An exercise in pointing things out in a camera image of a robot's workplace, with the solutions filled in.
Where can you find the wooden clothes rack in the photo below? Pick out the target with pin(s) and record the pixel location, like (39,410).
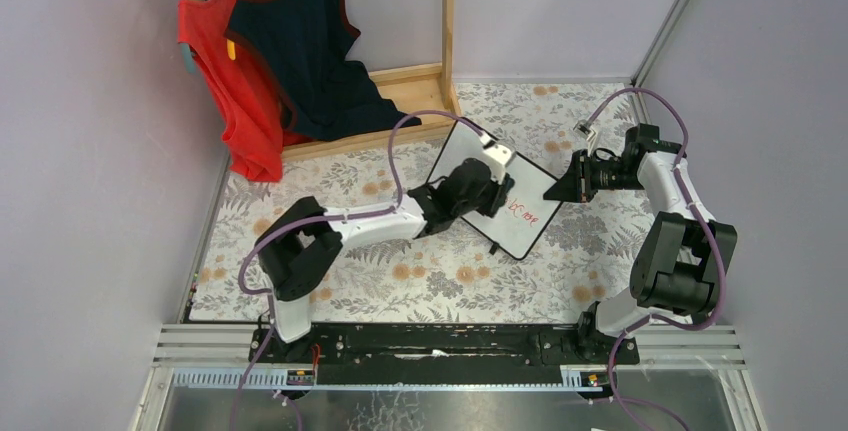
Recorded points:
(412,88)

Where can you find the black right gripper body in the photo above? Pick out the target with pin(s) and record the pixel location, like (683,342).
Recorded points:
(582,176)

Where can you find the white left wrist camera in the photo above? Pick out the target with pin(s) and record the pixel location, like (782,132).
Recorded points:
(497,157)

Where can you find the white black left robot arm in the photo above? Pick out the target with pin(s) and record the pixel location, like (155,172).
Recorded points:
(297,251)

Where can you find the aluminium slotted rail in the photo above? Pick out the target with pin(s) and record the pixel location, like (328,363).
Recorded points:
(225,378)

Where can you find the white whiteboard black frame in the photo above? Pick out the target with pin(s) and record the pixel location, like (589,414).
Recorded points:
(520,222)

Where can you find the floral table mat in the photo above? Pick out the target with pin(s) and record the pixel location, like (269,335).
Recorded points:
(585,254)

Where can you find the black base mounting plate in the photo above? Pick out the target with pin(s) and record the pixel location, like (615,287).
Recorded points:
(448,354)

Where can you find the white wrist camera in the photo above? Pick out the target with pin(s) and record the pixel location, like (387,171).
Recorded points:
(497,157)
(584,129)

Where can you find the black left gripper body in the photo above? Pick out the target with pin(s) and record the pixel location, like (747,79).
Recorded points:
(494,192)

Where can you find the navy tank top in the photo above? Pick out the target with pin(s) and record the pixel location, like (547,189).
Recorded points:
(303,46)

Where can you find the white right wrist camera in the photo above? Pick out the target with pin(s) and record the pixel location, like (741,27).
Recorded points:
(584,129)

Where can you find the red tank top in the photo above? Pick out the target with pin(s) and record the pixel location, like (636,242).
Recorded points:
(240,89)

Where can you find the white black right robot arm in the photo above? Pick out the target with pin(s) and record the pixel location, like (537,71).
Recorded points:
(679,273)

